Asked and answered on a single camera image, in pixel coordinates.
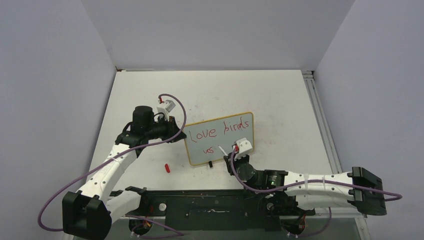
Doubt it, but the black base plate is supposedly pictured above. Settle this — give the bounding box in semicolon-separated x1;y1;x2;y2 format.
129;189;316;232

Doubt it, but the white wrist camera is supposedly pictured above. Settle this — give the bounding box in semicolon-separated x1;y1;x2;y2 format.
234;137;254;160
156;99;176;116

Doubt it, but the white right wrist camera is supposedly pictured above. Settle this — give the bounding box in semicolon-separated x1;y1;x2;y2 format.
234;137;254;160

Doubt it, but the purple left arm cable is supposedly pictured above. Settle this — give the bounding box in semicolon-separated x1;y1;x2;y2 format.
37;93;187;239

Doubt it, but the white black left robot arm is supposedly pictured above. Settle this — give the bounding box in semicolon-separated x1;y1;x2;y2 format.
62;100;187;240

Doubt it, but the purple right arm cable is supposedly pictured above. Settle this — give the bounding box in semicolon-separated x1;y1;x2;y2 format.
229;147;403;202

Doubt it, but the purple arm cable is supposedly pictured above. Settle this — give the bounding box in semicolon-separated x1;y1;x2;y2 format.
37;93;187;239
229;147;403;202

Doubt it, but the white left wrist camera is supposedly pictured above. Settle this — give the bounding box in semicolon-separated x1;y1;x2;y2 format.
156;99;176;116

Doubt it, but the yellow framed small whiteboard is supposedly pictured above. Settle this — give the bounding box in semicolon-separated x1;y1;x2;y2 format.
183;112;255;166

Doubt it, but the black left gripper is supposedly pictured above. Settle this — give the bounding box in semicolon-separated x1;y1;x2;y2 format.
145;114;186;143

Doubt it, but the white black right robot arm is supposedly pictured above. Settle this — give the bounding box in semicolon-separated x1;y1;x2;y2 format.
224;155;387;216

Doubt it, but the white marker pen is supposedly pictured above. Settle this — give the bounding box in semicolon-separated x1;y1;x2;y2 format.
218;145;228;156

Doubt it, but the aluminium rail at table edge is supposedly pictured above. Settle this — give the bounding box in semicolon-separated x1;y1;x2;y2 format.
301;70;343;173

